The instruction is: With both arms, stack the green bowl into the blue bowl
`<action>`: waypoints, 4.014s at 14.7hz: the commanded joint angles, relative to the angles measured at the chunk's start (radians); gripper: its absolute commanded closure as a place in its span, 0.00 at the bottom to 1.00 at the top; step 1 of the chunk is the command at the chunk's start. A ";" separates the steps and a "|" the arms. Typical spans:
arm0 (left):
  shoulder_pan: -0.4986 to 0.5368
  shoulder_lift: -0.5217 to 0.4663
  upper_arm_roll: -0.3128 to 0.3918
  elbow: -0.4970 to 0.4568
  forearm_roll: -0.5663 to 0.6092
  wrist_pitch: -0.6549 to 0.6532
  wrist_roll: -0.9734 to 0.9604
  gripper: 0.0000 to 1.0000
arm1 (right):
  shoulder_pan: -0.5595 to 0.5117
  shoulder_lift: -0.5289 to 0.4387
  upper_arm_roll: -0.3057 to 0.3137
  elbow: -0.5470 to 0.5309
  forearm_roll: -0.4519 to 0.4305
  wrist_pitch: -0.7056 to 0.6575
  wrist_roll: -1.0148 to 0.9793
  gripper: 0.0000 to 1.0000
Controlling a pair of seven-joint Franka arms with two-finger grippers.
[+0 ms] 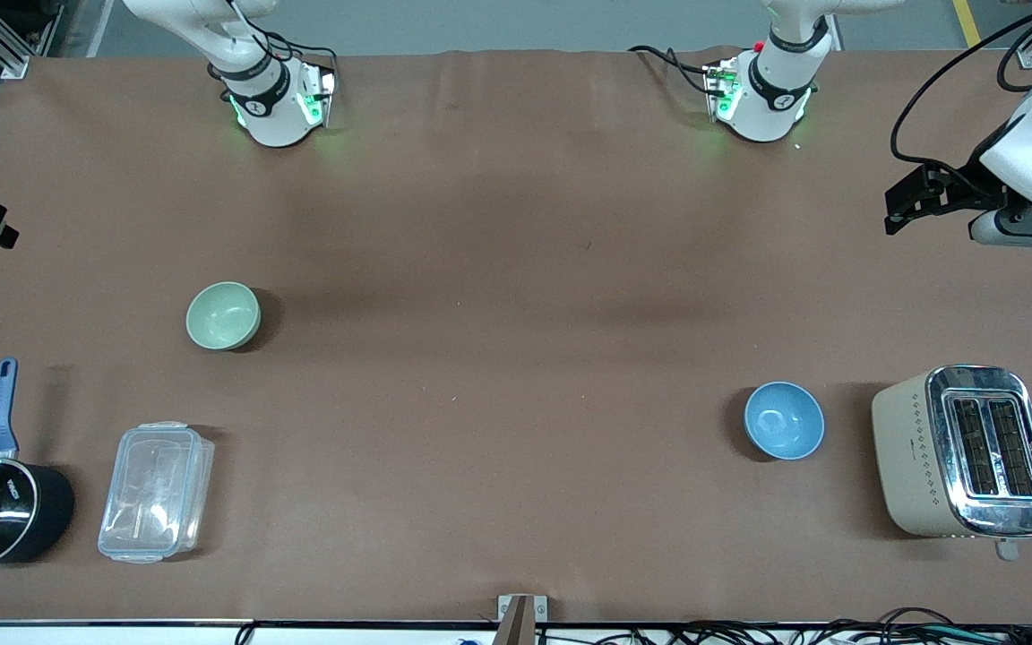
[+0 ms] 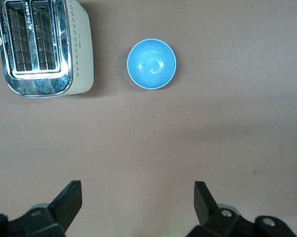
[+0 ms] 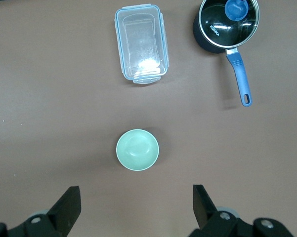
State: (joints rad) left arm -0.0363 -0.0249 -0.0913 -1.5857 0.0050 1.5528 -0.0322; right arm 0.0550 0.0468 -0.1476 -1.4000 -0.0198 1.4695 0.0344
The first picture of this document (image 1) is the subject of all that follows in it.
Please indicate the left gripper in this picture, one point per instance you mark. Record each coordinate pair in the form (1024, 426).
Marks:
(966, 185)

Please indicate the blue ceramic bowl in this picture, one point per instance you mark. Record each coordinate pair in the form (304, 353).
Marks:
(783, 421)

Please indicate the green ceramic bowl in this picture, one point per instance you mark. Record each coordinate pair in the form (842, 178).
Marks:
(223, 315)

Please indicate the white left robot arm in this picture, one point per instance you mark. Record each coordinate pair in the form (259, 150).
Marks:
(776, 85)

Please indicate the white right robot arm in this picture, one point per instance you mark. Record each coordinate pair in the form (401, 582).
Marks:
(270, 112)

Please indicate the beige chrome two-slot toaster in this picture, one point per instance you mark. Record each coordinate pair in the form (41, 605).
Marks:
(964, 452)

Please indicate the clear plastic food container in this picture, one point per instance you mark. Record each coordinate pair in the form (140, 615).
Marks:
(156, 493)

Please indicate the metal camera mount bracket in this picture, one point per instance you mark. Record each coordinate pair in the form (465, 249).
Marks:
(521, 618)

